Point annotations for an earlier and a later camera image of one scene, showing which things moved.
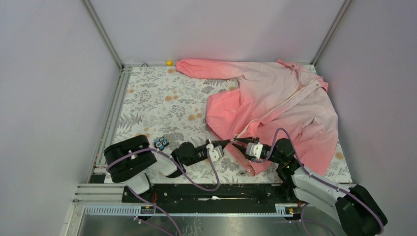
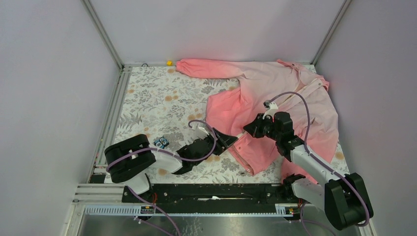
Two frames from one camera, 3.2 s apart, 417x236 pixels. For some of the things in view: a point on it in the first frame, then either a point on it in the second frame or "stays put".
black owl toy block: (161, 143) stays put
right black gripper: (248, 139) to (254, 128)
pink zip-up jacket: (279, 113) stays put
